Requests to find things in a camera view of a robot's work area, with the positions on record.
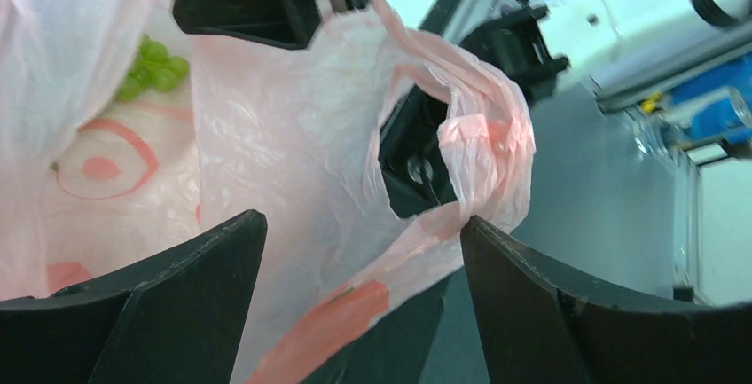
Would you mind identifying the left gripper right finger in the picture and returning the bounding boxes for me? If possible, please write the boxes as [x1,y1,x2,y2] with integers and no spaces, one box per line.
[460,217,751,383]

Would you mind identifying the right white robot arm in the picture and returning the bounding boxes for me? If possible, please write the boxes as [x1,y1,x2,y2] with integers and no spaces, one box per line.
[173,0,751,101]

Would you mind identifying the green fake grapes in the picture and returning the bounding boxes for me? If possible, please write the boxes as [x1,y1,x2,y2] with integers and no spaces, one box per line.
[114,35,190,102]

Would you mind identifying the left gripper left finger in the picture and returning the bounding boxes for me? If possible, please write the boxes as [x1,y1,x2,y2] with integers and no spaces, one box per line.
[1,210,267,383]

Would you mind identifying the pink plastic bag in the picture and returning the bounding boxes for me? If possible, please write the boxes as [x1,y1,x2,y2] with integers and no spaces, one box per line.
[0,0,537,384]

